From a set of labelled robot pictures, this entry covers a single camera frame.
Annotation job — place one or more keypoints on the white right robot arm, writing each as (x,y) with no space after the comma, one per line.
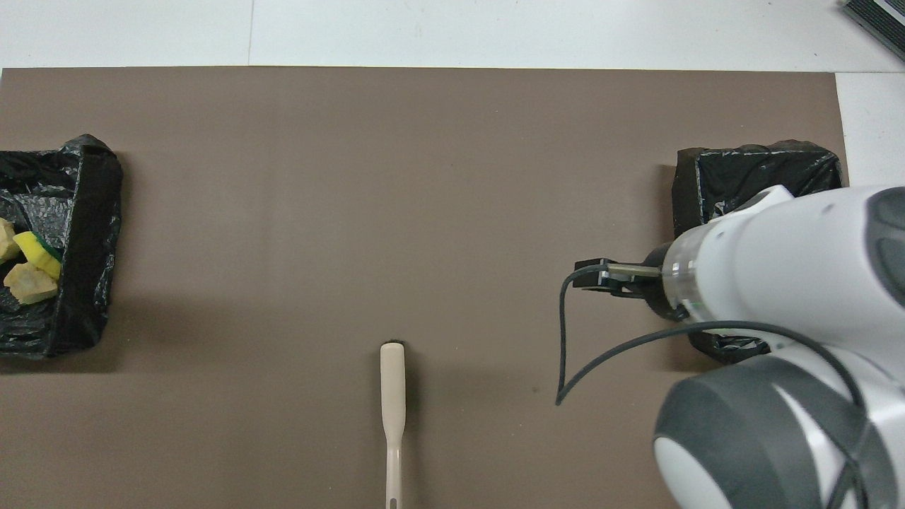
(778,268)

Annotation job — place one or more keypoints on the pale round pastry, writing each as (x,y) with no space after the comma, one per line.
(30,284)

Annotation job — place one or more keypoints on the yellow sponge wedge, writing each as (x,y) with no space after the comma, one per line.
(37,253)

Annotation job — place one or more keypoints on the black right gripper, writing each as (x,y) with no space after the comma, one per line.
(629,286)

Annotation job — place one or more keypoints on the orange striped croissant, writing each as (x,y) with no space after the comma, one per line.
(7,244)

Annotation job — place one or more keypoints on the black bag lined bin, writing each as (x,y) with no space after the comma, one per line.
(742,177)
(92,212)

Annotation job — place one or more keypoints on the dark grey striped object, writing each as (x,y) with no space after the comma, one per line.
(880,18)

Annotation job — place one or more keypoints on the beige brush black bristles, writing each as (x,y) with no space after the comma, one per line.
(392,382)

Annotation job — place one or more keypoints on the brown table mat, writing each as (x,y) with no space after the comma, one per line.
(353,177)

